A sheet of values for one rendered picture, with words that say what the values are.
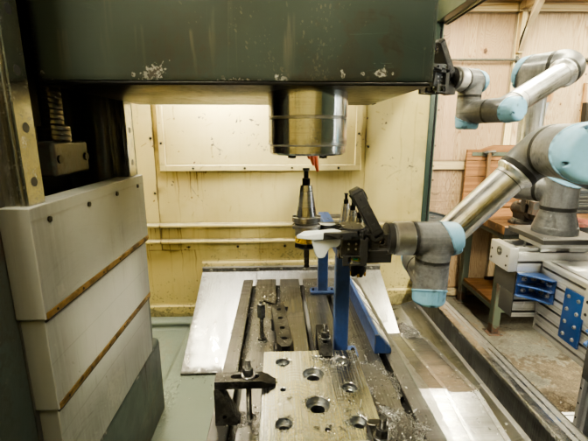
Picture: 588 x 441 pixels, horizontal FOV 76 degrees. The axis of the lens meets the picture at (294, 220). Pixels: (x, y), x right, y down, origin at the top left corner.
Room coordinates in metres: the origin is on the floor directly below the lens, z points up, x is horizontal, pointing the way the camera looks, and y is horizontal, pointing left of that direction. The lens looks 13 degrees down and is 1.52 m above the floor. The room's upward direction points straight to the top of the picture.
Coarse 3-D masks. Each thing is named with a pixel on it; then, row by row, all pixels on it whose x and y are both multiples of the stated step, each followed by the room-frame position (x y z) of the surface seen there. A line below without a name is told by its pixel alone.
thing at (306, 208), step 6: (300, 186) 0.79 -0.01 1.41; (306, 186) 0.78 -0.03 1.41; (300, 192) 0.78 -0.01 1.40; (306, 192) 0.78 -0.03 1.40; (312, 192) 0.79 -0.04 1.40; (300, 198) 0.78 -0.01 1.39; (306, 198) 0.78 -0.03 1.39; (312, 198) 0.78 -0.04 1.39; (300, 204) 0.78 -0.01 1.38; (306, 204) 0.77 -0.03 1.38; (312, 204) 0.78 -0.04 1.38; (300, 210) 0.78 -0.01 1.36; (306, 210) 0.77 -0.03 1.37; (312, 210) 0.78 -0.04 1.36; (300, 216) 0.78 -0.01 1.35; (306, 216) 0.77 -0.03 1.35; (312, 216) 0.78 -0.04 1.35
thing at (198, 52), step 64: (64, 0) 0.65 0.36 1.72; (128, 0) 0.66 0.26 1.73; (192, 0) 0.66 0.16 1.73; (256, 0) 0.66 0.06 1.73; (320, 0) 0.67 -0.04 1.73; (384, 0) 0.67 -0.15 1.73; (64, 64) 0.65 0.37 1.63; (128, 64) 0.65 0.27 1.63; (192, 64) 0.66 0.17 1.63; (256, 64) 0.66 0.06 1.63; (320, 64) 0.67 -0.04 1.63; (384, 64) 0.67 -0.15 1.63
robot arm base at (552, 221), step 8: (544, 208) 1.36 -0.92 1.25; (552, 208) 1.34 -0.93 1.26; (560, 208) 1.32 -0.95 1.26; (576, 208) 1.33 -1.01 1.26; (536, 216) 1.39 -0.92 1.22; (544, 216) 1.35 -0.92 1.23; (552, 216) 1.34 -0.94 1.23; (560, 216) 1.32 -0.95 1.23; (568, 216) 1.32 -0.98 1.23; (576, 216) 1.33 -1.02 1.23; (536, 224) 1.37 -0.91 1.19; (544, 224) 1.34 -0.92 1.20; (552, 224) 1.33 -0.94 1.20; (560, 224) 1.31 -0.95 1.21; (568, 224) 1.31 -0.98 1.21; (576, 224) 1.32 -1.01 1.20; (536, 232) 1.36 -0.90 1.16; (544, 232) 1.33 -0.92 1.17; (552, 232) 1.32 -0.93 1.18; (560, 232) 1.31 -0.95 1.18; (568, 232) 1.30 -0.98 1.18; (576, 232) 1.31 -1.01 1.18
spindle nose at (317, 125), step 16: (272, 96) 0.75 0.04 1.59; (288, 96) 0.72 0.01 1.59; (304, 96) 0.71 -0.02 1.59; (320, 96) 0.71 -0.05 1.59; (336, 96) 0.73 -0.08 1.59; (272, 112) 0.75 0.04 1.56; (288, 112) 0.72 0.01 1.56; (304, 112) 0.71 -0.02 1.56; (320, 112) 0.72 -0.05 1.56; (336, 112) 0.73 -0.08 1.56; (272, 128) 0.75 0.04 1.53; (288, 128) 0.72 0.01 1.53; (304, 128) 0.71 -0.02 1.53; (320, 128) 0.72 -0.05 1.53; (336, 128) 0.73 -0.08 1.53; (272, 144) 0.75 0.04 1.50; (288, 144) 0.72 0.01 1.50; (304, 144) 0.71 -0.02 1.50; (320, 144) 0.72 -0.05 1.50; (336, 144) 0.73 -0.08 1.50
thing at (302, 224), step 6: (294, 216) 0.80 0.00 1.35; (318, 216) 0.80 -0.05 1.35; (294, 222) 0.78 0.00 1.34; (300, 222) 0.76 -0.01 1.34; (306, 222) 0.76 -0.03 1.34; (312, 222) 0.76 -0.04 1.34; (294, 228) 0.78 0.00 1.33; (300, 228) 0.76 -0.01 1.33; (306, 228) 0.76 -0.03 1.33; (312, 228) 0.76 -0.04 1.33; (318, 228) 0.78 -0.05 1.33
